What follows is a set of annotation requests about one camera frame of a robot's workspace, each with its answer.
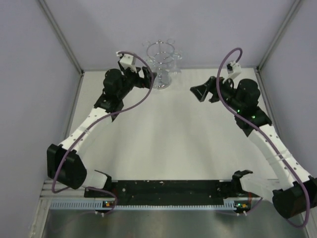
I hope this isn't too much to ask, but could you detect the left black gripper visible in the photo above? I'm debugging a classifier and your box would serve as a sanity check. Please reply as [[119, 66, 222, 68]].
[[117, 66, 156, 100]]

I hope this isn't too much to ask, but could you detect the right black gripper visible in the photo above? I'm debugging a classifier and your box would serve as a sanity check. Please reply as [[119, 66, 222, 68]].
[[190, 74, 243, 113]]

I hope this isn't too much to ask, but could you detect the chrome wine glass rack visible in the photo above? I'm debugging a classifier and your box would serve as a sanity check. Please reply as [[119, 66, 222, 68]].
[[146, 39, 175, 89]]

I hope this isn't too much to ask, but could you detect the clear wine glass taken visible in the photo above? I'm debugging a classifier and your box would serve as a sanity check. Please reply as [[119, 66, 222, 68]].
[[170, 50, 183, 75]]

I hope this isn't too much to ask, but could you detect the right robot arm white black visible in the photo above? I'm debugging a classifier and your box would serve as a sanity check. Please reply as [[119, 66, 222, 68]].
[[190, 76, 317, 219]]

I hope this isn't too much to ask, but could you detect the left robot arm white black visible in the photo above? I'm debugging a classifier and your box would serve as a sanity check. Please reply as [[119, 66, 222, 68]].
[[47, 66, 157, 197]]

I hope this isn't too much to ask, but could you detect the clear wine glass back left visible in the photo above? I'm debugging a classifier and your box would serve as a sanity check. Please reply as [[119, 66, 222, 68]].
[[142, 41, 152, 49]]

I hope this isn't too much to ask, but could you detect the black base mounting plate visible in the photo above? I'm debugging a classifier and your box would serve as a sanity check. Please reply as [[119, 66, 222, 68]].
[[84, 179, 262, 206]]

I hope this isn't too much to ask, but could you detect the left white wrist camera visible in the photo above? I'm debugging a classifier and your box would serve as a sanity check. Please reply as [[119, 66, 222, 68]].
[[116, 52, 137, 73]]

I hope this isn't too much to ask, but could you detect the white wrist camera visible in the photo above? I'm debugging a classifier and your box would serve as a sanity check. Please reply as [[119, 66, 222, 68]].
[[226, 61, 242, 79], [116, 52, 137, 73]]

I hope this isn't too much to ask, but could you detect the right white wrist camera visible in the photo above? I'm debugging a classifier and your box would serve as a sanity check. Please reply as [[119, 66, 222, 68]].
[[226, 61, 242, 79]]

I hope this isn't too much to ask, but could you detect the light blue slotted cable duct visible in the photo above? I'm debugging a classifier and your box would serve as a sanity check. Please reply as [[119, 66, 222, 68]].
[[50, 200, 237, 211]]

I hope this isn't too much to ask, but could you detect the left aluminium frame post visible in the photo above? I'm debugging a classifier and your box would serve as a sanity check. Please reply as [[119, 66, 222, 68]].
[[36, 0, 84, 76]]

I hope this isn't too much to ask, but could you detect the aluminium frame post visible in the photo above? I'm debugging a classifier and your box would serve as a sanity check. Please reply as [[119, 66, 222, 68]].
[[257, 0, 304, 72], [36, 0, 84, 76]]

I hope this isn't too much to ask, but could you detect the right aluminium frame post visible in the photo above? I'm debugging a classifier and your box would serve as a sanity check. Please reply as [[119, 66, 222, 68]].
[[257, 0, 304, 72]]

